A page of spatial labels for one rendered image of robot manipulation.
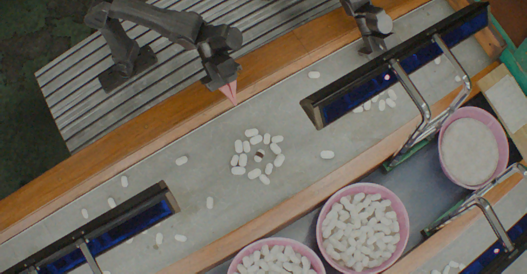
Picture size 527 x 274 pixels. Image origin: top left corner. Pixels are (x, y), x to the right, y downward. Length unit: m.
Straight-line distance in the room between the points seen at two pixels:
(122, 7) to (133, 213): 0.51
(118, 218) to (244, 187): 0.49
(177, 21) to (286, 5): 0.57
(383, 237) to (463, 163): 0.35
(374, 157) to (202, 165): 0.47
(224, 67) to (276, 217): 0.42
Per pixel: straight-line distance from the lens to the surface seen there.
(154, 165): 1.61
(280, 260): 1.55
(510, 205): 1.77
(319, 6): 1.92
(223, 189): 1.58
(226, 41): 1.39
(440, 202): 1.74
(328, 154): 1.60
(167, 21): 1.41
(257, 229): 1.53
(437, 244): 1.62
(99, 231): 1.22
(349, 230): 1.58
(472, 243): 1.69
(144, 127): 1.63
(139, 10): 1.40
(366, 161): 1.61
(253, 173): 1.57
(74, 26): 2.77
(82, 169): 1.63
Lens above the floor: 2.28
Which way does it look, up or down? 70 degrees down
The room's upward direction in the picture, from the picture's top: 5 degrees clockwise
